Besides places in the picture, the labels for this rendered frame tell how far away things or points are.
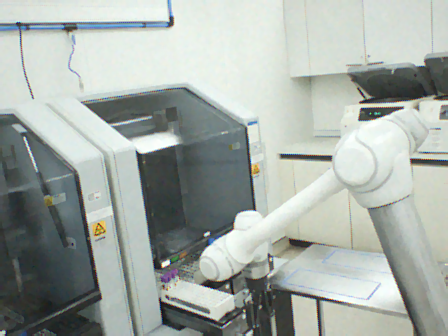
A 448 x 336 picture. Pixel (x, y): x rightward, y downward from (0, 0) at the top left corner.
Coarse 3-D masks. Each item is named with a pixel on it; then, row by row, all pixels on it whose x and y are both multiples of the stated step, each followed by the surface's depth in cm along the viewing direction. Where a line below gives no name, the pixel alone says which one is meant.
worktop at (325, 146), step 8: (296, 144) 441; (304, 144) 436; (312, 144) 432; (320, 144) 427; (328, 144) 423; (336, 144) 418; (280, 152) 422; (288, 152) 416; (296, 152) 411; (304, 152) 406; (312, 152) 401; (320, 152) 396; (328, 152) 391; (416, 152) 352
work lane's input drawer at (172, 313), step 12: (168, 312) 183; (180, 312) 179; (192, 312) 176; (228, 312) 171; (240, 312) 173; (192, 324) 175; (204, 324) 171; (216, 324) 168; (228, 324) 167; (240, 324) 172
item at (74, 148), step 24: (24, 120) 168; (48, 120) 169; (48, 144) 161; (72, 144) 161; (96, 168) 159; (96, 192) 160; (96, 240) 161; (96, 264) 161; (120, 264) 169; (120, 288) 169; (96, 312) 166; (120, 312) 170
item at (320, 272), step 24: (288, 264) 206; (312, 264) 203; (336, 264) 201; (360, 264) 198; (384, 264) 195; (288, 288) 185; (312, 288) 182; (336, 288) 180; (360, 288) 178; (384, 288) 176; (384, 312) 162
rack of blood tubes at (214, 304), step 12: (180, 288) 186; (192, 288) 185; (204, 288) 183; (168, 300) 185; (180, 300) 184; (192, 300) 175; (204, 300) 174; (216, 300) 172; (228, 300) 172; (204, 312) 177; (216, 312) 168
